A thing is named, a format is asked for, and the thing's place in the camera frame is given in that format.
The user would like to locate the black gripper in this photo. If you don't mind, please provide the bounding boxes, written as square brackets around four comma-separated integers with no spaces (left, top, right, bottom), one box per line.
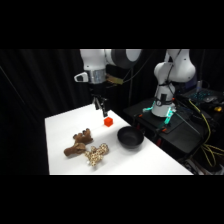
[88,81,111,119]

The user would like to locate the red cube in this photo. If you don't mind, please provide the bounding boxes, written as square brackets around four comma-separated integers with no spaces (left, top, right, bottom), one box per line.
[103,116,115,128]

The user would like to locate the black bowl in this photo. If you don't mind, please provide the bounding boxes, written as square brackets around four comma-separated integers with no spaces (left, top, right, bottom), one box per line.
[116,125,145,150]

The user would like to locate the brown plush moose toy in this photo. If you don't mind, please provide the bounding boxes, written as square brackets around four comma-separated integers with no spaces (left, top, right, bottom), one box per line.
[63,127,95,159]

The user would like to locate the spotted plush giraffe toy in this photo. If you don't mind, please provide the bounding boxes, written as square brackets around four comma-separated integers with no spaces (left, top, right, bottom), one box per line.
[83,142,110,168]

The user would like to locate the black curtain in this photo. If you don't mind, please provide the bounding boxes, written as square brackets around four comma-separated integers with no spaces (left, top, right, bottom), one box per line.
[0,49,224,176]

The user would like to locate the black robot stand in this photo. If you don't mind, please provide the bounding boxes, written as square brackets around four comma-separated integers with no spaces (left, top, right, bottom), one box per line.
[122,95,224,163]

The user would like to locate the backlit black keyboard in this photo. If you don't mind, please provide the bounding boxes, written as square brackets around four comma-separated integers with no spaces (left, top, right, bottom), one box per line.
[185,87,224,105]

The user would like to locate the computer mouse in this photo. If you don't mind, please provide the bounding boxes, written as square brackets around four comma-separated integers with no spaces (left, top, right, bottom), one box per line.
[203,95,218,103]

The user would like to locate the yellow cable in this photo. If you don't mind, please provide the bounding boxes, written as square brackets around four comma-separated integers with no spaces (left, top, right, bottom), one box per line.
[187,99,224,169]

